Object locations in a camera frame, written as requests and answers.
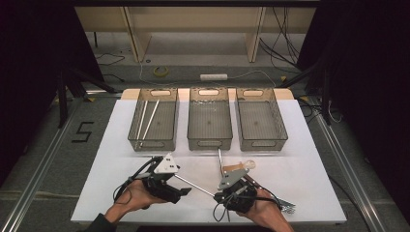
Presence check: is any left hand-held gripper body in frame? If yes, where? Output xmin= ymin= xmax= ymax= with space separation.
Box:
xmin=142 ymin=152 xmax=184 ymax=205

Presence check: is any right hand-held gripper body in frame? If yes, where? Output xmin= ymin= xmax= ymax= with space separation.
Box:
xmin=214 ymin=167 xmax=259 ymax=214

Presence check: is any wooden spoon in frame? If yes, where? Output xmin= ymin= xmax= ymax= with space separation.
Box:
xmin=223 ymin=159 xmax=257 ymax=174

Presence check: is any grey translucent plastic bin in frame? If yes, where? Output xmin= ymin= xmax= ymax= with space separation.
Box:
xmin=128 ymin=87 xmax=180 ymax=152
xmin=187 ymin=86 xmax=234 ymax=152
xmin=235 ymin=87 xmax=289 ymax=153

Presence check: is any brown-handled fork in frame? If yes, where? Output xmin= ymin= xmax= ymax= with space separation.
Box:
xmin=244 ymin=174 xmax=296 ymax=216

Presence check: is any person's left hand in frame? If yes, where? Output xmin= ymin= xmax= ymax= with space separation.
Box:
xmin=123 ymin=179 xmax=169 ymax=213

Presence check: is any person's right hand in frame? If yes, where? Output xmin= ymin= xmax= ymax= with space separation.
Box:
xmin=236 ymin=188 xmax=285 ymax=224

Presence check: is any person's dark clothing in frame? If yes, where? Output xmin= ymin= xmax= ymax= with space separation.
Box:
xmin=134 ymin=225 xmax=259 ymax=232

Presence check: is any white power strip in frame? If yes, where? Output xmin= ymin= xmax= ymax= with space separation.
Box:
xmin=199 ymin=73 xmax=229 ymax=82

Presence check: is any black stand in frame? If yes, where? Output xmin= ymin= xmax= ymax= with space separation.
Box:
xmin=56 ymin=66 xmax=118 ymax=129
xmin=276 ymin=61 xmax=334 ymax=126

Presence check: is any beige wooden desk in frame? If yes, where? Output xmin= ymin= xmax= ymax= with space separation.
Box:
xmin=74 ymin=6 xmax=317 ymax=64

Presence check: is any black curtain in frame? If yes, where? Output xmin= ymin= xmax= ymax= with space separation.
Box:
xmin=295 ymin=0 xmax=410 ymax=223
xmin=0 ymin=0 xmax=104 ymax=187

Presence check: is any right hand-held gripper cable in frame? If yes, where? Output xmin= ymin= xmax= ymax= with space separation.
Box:
xmin=212 ymin=189 xmax=282 ymax=223

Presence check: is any aluminium floor rail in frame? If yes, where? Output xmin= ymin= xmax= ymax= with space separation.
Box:
xmin=312 ymin=110 xmax=390 ymax=232
xmin=0 ymin=96 xmax=88 ymax=232
xmin=84 ymin=89 xmax=126 ymax=98

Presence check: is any black floor cable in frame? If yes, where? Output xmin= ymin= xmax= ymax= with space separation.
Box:
xmin=94 ymin=52 xmax=127 ymax=68
xmin=297 ymin=96 xmax=324 ymax=124
xmin=102 ymin=73 xmax=126 ymax=83
xmin=328 ymin=174 xmax=372 ymax=232

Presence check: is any black cable bundle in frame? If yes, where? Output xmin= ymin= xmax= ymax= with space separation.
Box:
xmin=258 ymin=6 xmax=302 ymax=71

